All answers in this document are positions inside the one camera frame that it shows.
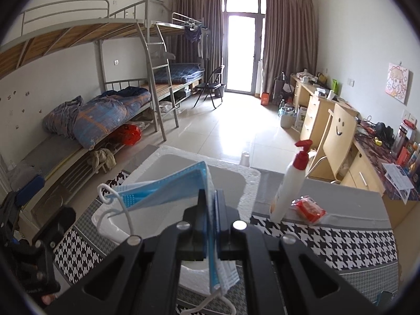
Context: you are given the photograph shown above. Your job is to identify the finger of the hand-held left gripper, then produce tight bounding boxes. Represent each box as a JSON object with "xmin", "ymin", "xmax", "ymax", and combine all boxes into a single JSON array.
[
  {"xmin": 31, "ymin": 206, "xmax": 77, "ymax": 289},
  {"xmin": 7, "ymin": 175, "xmax": 46, "ymax": 211}
]

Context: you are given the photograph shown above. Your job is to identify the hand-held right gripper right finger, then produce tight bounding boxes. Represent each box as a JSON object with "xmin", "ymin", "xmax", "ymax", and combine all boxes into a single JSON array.
[{"xmin": 214, "ymin": 190, "xmax": 385, "ymax": 315}]

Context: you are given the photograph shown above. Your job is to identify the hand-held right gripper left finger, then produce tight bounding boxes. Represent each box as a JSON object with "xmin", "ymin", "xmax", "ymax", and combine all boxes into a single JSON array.
[{"xmin": 46, "ymin": 192, "xmax": 209, "ymax": 315}]

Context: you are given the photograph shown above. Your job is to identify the blue face mask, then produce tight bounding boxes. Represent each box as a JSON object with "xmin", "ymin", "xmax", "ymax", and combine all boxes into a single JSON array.
[{"xmin": 97, "ymin": 161, "xmax": 242, "ymax": 315}]

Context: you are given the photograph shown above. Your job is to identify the white foam box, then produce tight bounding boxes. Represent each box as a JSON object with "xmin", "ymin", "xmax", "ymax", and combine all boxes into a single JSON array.
[{"xmin": 91, "ymin": 145, "xmax": 262, "ymax": 294}]

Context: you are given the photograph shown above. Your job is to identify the grey bed mattress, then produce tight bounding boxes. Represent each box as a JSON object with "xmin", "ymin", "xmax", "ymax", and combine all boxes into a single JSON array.
[{"xmin": 20, "ymin": 134, "xmax": 82, "ymax": 178}]

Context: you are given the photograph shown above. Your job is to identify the beige cloth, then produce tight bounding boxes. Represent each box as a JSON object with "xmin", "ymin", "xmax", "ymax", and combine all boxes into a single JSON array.
[{"xmin": 88, "ymin": 148, "xmax": 116, "ymax": 173}]

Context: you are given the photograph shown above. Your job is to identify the white pump bottle red cap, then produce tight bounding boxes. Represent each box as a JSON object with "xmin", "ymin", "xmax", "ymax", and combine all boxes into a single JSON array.
[{"xmin": 270, "ymin": 139, "xmax": 314, "ymax": 223}]

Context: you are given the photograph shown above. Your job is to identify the red plastic packet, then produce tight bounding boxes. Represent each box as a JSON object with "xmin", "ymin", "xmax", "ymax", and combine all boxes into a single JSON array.
[{"xmin": 290, "ymin": 195, "xmax": 327, "ymax": 225}]

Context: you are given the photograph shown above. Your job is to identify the blue plaid quilt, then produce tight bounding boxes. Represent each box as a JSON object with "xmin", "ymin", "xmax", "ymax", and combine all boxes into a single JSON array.
[{"xmin": 43, "ymin": 86, "xmax": 152, "ymax": 150}]

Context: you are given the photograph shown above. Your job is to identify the houndstooth tablecloth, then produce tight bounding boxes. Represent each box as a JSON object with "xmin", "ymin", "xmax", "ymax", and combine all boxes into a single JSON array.
[{"xmin": 52, "ymin": 144, "xmax": 404, "ymax": 315}]

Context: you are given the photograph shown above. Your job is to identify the red plastic bag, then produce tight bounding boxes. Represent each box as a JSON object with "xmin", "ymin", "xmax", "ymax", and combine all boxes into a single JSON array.
[{"xmin": 115, "ymin": 124, "xmax": 141, "ymax": 146}]

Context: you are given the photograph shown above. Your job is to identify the white trash bin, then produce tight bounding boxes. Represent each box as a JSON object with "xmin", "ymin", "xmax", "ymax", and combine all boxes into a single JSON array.
[{"xmin": 280, "ymin": 107, "xmax": 297, "ymax": 128}]

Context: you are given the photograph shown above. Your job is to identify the light wooden desk with drawers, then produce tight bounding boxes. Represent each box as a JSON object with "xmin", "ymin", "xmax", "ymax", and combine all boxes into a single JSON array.
[{"xmin": 290, "ymin": 74, "xmax": 360, "ymax": 141}]

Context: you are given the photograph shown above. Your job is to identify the black folding chair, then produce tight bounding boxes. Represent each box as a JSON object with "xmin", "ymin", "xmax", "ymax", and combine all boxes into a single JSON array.
[{"xmin": 193, "ymin": 65, "xmax": 226, "ymax": 109}]

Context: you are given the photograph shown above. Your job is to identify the wooden chair smiley face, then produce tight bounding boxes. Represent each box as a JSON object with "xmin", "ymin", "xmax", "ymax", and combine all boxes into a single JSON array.
[{"xmin": 308, "ymin": 103, "xmax": 358, "ymax": 184}]

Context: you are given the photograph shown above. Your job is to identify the light wooden desk patterned top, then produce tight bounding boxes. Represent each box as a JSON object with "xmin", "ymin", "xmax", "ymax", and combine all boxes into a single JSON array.
[{"xmin": 341, "ymin": 121, "xmax": 420, "ymax": 230}]

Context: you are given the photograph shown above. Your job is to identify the blue plaid mattress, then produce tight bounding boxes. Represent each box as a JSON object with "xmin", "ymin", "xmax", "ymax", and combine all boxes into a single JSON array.
[{"xmin": 154, "ymin": 63, "xmax": 204, "ymax": 84}]

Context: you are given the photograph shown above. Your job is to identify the grey metal bunk bed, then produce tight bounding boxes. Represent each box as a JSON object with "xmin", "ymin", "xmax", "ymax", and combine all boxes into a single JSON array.
[
  {"xmin": 149, "ymin": 11, "xmax": 211, "ymax": 106},
  {"xmin": 0, "ymin": 0, "xmax": 180, "ymax": 204}
]

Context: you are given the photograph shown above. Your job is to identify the printed papers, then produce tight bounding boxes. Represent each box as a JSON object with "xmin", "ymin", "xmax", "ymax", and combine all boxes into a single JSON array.
[{"xmin": 381, "ymin": 162, "xmax": 416, "ymax": 204}]

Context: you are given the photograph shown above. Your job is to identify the glass balcony door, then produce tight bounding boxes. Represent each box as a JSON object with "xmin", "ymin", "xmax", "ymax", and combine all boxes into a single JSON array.
[{"xmin": 222, "ymin": 0, "xmax": 267, "ymax": 96}]

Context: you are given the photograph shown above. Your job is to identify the silver thermos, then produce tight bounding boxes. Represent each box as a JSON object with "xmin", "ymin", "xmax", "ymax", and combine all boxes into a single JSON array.
[{"xmin": 394, "ymin": 126, "xmax": 407, "ymax": 153}]

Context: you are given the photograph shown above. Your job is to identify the dark hanging clothes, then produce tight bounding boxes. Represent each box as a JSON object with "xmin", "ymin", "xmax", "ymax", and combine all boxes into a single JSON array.
[{"xmin": 184, "ymin": 26, "xmax": 202, "ymax": 43}]

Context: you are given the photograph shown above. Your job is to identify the brown curtain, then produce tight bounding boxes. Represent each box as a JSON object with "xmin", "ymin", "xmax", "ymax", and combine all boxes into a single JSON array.
[
  {"xmin": 171, "ymin": 0, "xmax": 225, "ymax": 82},
  {"xmin": 262, "ymin": 0, "xmax": 319, "ymax": 98}
]

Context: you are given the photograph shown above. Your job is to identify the wall poster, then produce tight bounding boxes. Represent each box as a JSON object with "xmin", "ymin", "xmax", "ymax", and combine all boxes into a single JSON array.
[{"xmin": 385, "ymin": 62, "xmax": 411, "ymax": 105}]

